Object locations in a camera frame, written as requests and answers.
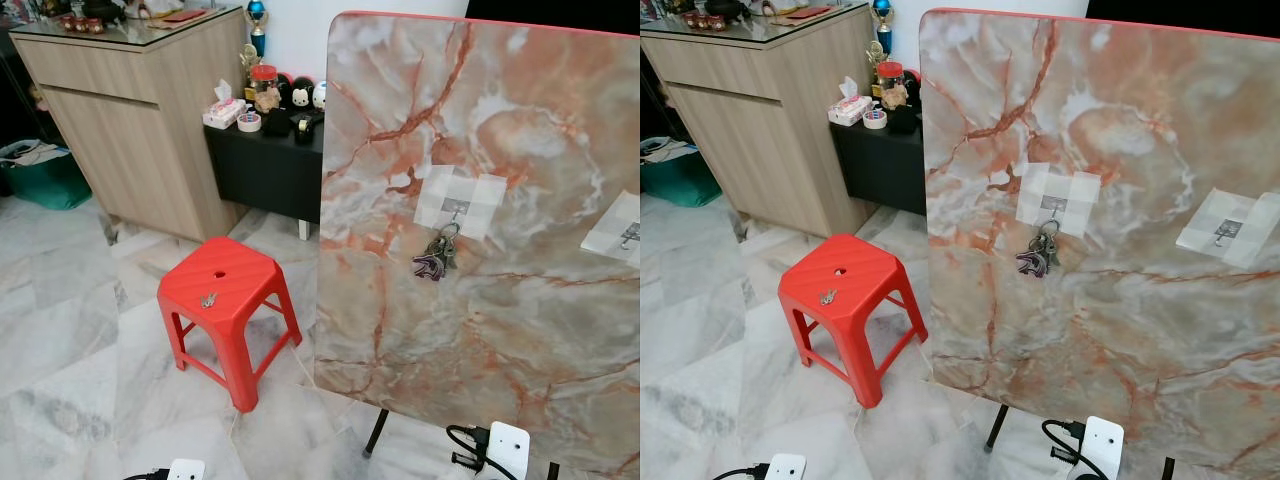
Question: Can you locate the clear jar with red lid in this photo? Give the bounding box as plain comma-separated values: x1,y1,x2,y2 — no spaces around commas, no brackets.
250,64,281,113
876,60,906,109

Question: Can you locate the red plastic stool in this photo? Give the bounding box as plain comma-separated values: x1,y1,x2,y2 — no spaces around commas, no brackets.
778,233,929,409
157,236,303,413

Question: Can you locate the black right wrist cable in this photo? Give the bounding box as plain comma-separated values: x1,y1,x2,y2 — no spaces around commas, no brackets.
1040,420,1089,480
445,425,493,480

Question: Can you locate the black television screen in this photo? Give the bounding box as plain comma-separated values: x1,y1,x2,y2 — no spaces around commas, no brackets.
1087,0,1280,41
465,0,641,36

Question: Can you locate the black low console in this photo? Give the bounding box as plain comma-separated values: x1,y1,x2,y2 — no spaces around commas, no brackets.
830,112,926,216
205,115,326,241

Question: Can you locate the green bag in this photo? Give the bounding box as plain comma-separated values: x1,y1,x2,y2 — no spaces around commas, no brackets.
0,140,93,211
640,135,723,209

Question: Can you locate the key bunch with purple fob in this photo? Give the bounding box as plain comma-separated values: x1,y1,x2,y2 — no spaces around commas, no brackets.
1015,218,1063,279
412,222,463,284

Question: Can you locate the clear adhesive wall hook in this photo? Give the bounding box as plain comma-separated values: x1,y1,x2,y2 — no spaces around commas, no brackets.
580,190,641,266
1175,187,1280,269
413,165,509,241
1013,160,1103,238

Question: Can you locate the light wooden cabinet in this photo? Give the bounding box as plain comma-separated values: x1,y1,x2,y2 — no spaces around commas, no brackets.
8,8,251,243
640,5,881,239

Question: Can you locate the pink white tissue pack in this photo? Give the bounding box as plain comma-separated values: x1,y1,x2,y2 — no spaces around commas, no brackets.
203,78,249,129
828,76,874,127

